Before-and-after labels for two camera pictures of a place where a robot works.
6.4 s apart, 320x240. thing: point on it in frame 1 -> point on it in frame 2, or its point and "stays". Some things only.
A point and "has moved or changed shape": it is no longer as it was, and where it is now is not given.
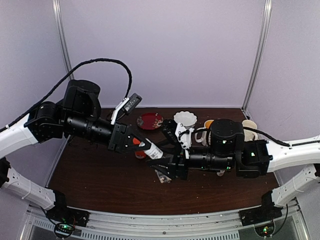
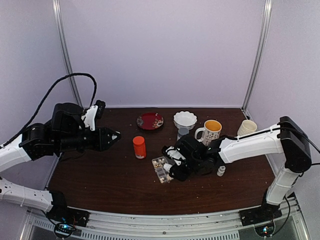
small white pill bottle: [154, 152] has moved or changed shape
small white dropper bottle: [220, 173] stays
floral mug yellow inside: [202, 136] stays
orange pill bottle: [139, 154] stays
